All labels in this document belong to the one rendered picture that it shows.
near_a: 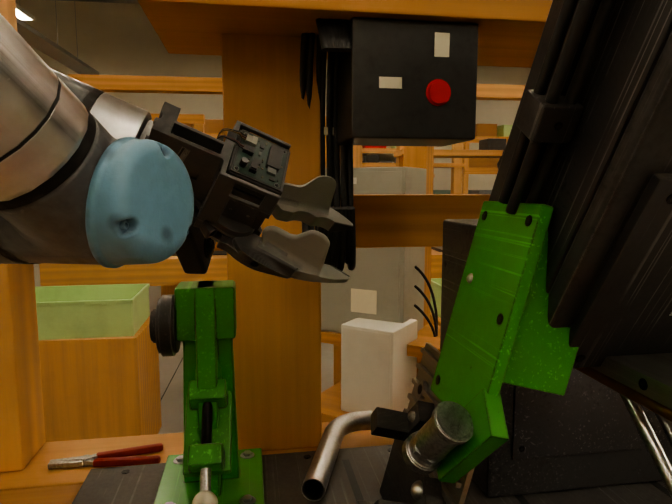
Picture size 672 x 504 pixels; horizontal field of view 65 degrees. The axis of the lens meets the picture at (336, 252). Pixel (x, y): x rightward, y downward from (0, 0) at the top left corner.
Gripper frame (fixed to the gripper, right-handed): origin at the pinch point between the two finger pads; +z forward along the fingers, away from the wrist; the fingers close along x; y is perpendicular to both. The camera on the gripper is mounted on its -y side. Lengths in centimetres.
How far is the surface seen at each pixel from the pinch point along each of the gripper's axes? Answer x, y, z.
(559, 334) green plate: -7.7, 9.1, 18.5
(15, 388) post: -3, -47, -26
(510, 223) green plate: 0.4, 11.8, 11.9
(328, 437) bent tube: -5.1, -31.3, 15.7
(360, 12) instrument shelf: 30.4, 9.2, -3.9
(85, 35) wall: 850, -619, -256
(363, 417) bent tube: 1.1, -34.6, 23.1
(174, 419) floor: 82, -263, 29
